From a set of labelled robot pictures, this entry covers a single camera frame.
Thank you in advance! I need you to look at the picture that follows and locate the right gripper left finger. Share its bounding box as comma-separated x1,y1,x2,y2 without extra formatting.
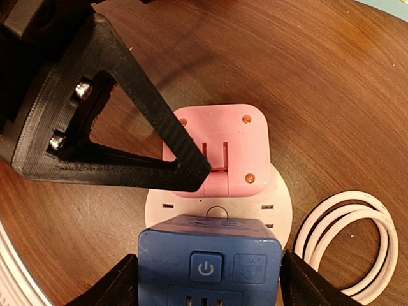
66,254,138,306

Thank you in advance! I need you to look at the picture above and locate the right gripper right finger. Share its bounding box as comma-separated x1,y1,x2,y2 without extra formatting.
280,250,361,306

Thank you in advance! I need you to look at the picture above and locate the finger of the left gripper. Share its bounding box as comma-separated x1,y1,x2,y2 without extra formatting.
11,13,210,191

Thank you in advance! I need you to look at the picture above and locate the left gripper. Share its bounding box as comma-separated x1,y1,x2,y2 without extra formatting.
1,1,94,164

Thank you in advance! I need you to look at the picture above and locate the blue cube socket adapter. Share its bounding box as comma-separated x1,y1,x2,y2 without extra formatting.
138,215,282,305

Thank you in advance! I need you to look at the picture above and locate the pink round power strip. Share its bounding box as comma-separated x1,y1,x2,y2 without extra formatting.
145,165,293,247

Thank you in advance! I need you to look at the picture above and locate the pink plug adapter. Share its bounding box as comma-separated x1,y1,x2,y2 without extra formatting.
175,104,271,198

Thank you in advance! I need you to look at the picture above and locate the pink coiled power cable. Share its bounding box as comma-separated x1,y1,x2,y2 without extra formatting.
293,190,399,303

